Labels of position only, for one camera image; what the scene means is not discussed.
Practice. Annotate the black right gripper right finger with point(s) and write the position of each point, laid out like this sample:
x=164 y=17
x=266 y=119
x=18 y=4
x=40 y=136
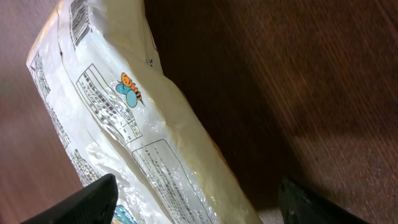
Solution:
x=300 y=205

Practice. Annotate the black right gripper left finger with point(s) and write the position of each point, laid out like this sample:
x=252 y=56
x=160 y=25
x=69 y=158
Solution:
x=94 y=204

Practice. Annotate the cream snack bag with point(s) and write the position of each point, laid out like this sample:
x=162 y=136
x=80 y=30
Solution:
x=98 y=72

